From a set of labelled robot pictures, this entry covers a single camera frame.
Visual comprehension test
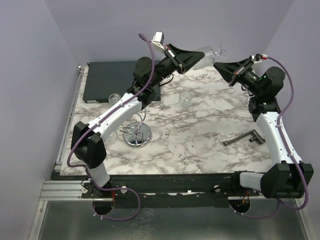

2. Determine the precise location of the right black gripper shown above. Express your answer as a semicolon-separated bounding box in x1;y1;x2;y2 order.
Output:
213;59;263;97

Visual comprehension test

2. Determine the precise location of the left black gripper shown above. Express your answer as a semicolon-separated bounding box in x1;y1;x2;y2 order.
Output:
149;43;204;88

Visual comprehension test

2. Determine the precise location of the clear wine glass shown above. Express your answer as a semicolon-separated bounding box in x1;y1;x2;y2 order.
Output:
106;130;118;146
108;93;122;106
192;44;226;70
178;90;193;110

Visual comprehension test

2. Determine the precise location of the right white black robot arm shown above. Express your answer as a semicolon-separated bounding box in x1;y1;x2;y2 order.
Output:
213;54;314;199

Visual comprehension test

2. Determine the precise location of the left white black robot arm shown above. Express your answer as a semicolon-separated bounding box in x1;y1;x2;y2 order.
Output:
70;44;205;198

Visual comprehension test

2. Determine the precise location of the dark flat rack box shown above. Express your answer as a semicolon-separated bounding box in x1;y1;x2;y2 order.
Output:
82;61;162;104

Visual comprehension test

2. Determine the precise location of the chrome wine glass rack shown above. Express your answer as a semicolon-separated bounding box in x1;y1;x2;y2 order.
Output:
117;111;153;149

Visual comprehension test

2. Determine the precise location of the dark metal T tool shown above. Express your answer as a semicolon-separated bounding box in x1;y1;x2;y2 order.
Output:
223;129;266;147

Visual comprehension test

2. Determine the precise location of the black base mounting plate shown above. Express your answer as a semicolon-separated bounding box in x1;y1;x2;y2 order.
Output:
51;172;258;210

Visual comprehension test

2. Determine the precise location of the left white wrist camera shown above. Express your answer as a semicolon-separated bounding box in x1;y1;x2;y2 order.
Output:
151;31;165;53

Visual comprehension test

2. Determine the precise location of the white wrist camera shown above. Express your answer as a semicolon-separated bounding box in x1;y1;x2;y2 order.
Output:
251;53;268;64
151;31;165;53

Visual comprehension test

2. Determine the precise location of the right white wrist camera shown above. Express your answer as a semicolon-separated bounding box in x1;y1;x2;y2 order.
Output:
251;53;268;64

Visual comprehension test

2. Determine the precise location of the aluminium frame rail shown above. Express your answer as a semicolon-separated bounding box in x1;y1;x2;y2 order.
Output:
39;65;280;201

